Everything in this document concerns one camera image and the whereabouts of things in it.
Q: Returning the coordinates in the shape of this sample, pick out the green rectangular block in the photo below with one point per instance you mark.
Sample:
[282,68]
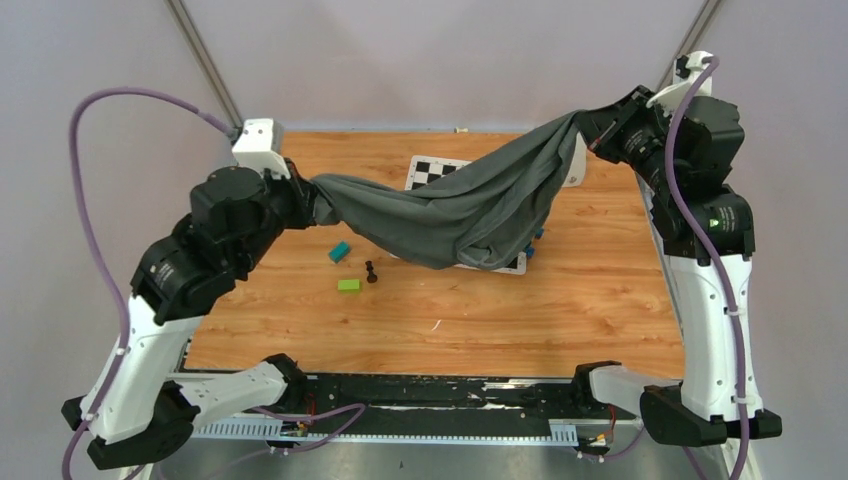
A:
[349,285]

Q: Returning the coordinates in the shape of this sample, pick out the black white checkerboard mat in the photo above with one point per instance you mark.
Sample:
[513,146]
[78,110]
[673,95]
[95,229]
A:
[423,170]

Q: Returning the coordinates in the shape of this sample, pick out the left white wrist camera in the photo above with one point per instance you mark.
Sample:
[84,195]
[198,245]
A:
[258,147]

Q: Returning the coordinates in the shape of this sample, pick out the white wedge stand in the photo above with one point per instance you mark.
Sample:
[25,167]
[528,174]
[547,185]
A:
[578,167]

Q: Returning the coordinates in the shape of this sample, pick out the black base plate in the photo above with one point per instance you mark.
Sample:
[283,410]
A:
[450,407]

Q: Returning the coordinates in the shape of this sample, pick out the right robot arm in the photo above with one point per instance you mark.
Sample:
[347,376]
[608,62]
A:
[708,241]

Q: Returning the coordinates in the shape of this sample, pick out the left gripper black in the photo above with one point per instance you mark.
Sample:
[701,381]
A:
[302,190]

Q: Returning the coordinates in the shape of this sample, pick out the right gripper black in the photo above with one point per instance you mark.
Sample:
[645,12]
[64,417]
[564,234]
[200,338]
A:
[602,126]

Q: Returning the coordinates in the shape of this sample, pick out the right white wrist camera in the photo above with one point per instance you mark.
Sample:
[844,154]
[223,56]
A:
[688,68]

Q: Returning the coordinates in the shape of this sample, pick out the teal rectangular block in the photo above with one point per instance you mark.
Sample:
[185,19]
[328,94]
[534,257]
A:
[339,252]

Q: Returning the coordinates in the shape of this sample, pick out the grey t-shirt garment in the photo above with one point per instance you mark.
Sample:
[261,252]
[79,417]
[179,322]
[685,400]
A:
[481,215]

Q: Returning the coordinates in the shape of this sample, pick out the aluminium frame rail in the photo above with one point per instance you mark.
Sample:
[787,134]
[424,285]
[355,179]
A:
[652,407]

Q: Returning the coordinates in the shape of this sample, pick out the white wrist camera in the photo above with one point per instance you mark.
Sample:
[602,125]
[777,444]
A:
[688,68]
[258,147]

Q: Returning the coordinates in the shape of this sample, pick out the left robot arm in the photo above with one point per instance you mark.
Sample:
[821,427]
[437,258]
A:
[137,414]

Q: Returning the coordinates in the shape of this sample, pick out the black chess piece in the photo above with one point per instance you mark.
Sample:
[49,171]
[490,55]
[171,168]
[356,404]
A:
[371,276]

